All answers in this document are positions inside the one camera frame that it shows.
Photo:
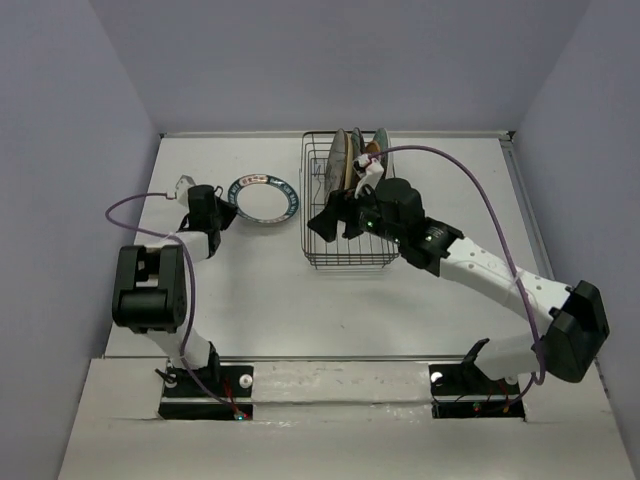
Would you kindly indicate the dark teal blossom plate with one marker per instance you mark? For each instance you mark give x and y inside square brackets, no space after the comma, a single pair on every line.
[357,142]

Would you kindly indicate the grey deer plate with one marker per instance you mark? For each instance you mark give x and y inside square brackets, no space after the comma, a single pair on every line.
[335,164]

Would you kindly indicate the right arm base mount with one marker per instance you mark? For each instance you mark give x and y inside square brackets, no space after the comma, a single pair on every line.
[462,391]

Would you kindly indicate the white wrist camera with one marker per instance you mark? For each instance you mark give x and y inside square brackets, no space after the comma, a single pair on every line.
[370,172]
[183,185]

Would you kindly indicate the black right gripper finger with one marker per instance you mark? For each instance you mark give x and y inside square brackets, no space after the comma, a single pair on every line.
[352,225]
[326,222]

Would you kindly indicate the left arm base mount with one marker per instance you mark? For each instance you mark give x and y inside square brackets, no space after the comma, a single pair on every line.
[228,398]

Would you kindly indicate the beige branch plate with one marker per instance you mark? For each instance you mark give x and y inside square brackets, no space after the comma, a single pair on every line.
[348,164]

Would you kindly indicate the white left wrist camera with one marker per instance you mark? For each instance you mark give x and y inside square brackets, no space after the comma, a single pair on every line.
[183,185]

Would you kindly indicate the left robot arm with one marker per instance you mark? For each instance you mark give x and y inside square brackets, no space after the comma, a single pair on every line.
[154,292]

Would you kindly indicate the grey wire dish rack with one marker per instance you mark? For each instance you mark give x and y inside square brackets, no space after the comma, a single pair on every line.
[361,253]

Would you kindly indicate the white plate teal rim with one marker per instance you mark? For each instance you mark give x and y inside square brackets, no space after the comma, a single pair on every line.
[263,199]

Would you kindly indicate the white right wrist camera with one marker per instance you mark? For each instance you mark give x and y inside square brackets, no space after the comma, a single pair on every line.
[370,172]

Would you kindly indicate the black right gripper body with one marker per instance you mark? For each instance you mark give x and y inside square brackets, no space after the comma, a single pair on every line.
[365,208]

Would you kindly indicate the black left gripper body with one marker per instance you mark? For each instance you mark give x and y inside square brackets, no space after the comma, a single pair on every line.
[224,214]

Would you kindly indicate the red teal floral plate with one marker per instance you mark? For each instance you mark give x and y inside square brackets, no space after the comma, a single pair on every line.
[381,137]

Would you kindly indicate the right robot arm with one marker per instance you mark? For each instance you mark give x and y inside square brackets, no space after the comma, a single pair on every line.
[568,323]

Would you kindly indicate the woven bamboo plate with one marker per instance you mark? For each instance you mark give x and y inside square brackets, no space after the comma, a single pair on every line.
[372,147]

